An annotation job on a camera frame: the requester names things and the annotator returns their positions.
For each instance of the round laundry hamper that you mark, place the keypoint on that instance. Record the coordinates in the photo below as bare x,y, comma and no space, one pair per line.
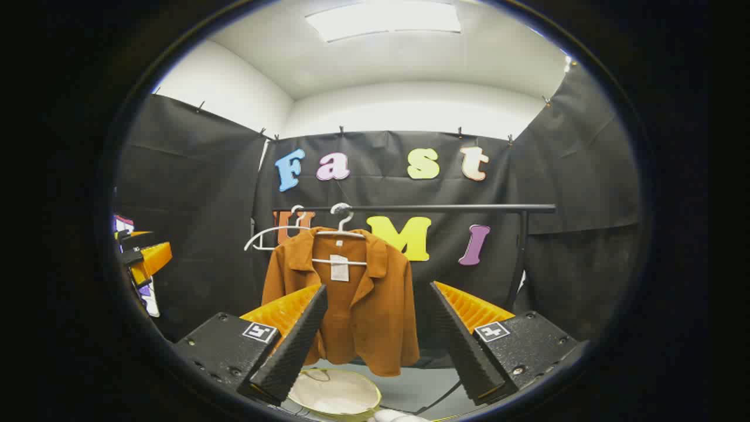
334,394

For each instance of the ceiling light panel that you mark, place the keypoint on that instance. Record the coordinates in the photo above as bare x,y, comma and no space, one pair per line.
381,17

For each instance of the black clothes rack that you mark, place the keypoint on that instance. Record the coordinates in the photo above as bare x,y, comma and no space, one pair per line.
439,208

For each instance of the white plastic hanger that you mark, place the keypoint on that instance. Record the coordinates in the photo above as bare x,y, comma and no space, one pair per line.
269,231
343,221

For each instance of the brown jacket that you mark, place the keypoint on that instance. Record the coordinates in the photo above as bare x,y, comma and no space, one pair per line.
375,316

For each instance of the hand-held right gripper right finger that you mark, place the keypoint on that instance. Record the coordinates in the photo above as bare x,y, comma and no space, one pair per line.
463,346

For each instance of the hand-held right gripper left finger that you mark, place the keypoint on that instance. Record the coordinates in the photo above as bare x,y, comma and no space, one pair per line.
293,346

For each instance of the white rounded object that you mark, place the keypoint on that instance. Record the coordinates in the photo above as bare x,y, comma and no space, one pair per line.
398,416

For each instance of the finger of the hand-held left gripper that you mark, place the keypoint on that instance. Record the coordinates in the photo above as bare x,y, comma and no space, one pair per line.
152,261
135,239

